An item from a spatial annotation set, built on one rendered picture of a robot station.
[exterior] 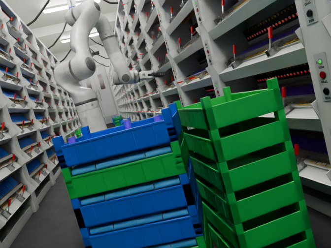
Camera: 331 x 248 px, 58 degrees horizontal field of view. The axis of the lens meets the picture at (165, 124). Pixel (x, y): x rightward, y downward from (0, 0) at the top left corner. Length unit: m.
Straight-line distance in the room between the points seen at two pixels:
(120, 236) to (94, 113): 0.86
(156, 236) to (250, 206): 0.24
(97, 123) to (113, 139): 0.82
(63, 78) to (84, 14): 0.38
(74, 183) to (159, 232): 0.24
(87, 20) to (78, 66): 0.33
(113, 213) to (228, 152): 0.32
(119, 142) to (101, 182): 0.11
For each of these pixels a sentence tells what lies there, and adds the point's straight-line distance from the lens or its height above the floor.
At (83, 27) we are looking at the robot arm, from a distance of 1.73.
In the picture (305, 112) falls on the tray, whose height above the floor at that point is 0.35.
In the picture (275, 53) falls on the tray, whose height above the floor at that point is 0.54.
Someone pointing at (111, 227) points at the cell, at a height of 0.22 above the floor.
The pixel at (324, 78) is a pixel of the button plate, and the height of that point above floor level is 0.44.
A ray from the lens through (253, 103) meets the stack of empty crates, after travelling 0.75.
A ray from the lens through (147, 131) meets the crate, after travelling 0.70.
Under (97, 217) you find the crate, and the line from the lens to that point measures 0.79.
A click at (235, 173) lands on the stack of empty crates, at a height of 0.28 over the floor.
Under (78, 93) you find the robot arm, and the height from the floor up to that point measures 0.63.
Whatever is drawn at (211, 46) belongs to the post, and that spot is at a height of 0.67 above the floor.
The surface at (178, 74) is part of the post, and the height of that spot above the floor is 0.62.
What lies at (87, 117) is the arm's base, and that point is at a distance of 1.54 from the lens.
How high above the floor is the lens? 0.51
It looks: 6 degrees down
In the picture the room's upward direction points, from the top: 15 degrees counter-clockwise
